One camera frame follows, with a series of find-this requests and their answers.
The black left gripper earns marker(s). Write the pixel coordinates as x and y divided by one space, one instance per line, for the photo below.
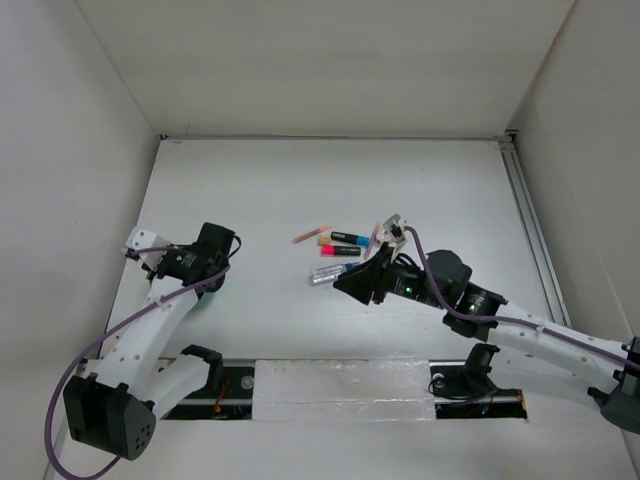
167 251

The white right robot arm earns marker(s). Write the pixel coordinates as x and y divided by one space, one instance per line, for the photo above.
514 349

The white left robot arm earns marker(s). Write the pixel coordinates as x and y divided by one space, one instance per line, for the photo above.
115 407

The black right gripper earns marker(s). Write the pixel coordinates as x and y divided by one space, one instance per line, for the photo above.
372 275

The black pink marker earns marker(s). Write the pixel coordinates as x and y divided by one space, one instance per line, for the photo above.
340 251

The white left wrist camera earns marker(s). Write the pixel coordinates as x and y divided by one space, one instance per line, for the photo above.
146 247

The teal plastic cup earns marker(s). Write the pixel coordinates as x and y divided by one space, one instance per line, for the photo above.
205 300

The aluminium rail right edge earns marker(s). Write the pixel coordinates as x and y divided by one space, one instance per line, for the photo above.
532 229

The pink clear pen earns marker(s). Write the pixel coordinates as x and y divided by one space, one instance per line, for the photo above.
372 240

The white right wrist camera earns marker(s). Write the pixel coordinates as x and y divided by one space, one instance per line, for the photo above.
395 225

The black blue yellow marker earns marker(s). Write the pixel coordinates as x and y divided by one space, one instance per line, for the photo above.
344 238

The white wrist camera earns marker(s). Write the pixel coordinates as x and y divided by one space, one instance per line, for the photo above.
146 247
395 225

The clear blue-tipped pen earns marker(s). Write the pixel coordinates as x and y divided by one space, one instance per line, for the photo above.
330 274

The orange highlighter pen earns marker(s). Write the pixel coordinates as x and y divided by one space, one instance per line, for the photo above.
315 232

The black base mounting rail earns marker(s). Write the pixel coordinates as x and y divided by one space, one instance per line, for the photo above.
367 391

